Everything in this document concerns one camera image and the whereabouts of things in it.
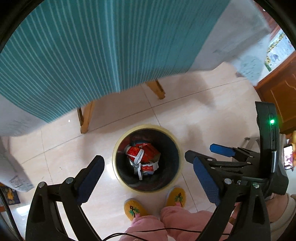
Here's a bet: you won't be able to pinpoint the wooden table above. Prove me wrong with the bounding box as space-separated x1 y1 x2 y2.
77 79 166 133

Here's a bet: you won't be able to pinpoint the red packet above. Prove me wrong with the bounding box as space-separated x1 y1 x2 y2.
125 145 145 161

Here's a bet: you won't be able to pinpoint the person's pink trouser leg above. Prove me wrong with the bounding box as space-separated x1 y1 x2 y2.
124 215 168 241
160 206 233 241

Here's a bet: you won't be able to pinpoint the round dark trash bin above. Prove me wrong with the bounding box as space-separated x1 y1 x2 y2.
112 124 184 192

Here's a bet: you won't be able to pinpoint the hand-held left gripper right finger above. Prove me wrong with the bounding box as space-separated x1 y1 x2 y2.
193 156 271 241

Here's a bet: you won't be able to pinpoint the teal tree-print tablecloth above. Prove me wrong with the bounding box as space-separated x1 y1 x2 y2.
0 0 273 193

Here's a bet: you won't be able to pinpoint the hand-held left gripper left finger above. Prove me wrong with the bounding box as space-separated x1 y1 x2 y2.
25 155 105 241

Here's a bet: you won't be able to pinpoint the person's right forearm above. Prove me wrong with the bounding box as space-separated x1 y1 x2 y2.
266 192 296 223

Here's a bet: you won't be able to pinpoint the red and white cartons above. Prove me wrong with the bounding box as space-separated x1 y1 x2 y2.
136 143 162 177

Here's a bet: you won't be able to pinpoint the thin black cable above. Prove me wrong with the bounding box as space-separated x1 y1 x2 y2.
103 227 229 241

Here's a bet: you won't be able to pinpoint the wall poster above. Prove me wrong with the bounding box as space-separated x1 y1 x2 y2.
265 31 296 72

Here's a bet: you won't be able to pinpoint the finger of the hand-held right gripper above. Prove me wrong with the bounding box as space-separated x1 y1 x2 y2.
210 143 261 163
184 150 261 178

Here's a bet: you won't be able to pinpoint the wooden door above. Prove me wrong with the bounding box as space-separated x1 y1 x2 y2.
253 52 296 135

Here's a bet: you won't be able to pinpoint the yellow embroidered slipper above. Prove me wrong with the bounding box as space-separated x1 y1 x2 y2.
124 198 149 220
166 186 186 208

